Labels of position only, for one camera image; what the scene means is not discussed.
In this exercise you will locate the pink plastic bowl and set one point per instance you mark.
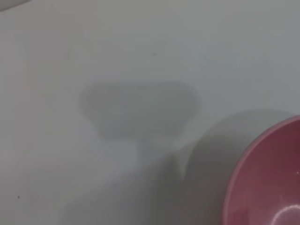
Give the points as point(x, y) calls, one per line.
point(269, 178)

